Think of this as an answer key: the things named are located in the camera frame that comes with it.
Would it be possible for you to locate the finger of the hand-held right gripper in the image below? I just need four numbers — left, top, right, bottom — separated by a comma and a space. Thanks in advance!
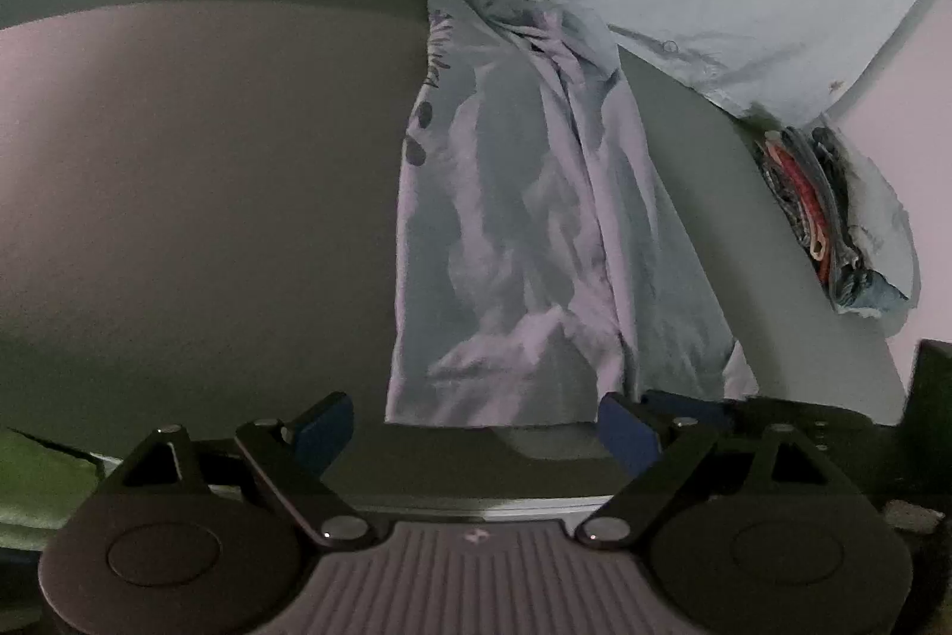
643, 389, 752, 435

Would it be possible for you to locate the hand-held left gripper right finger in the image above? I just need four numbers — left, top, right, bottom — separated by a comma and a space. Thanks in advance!
576, 393, 830, 545

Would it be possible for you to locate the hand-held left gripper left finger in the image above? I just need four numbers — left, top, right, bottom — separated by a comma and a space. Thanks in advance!
119, 391, 373, 545

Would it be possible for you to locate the pale printed t-shirt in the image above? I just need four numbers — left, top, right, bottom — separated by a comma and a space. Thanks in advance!
384, 0, 760, 429

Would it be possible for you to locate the stack of folded clothes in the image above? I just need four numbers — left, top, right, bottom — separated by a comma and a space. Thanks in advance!
753, 114, 923, 318

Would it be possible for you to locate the green cloth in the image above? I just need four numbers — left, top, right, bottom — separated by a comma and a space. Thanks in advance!
0, 427, 114, 556

